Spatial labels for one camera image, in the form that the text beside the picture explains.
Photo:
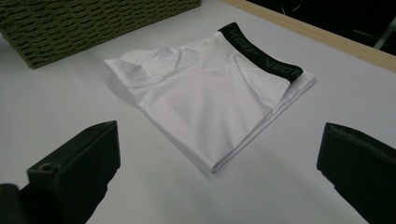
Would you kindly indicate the metal stand leg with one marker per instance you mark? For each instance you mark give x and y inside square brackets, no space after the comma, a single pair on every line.
[386,32]

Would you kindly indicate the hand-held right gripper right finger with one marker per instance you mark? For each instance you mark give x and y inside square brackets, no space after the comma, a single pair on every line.
[364,174]

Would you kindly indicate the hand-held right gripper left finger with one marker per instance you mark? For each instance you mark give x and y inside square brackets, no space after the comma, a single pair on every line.
[77,168]

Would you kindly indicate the white shorts with black waistband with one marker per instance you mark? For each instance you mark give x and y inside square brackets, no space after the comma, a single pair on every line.
[205,105]

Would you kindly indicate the green woven basket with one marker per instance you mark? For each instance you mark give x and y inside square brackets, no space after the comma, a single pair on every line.
[77,28]

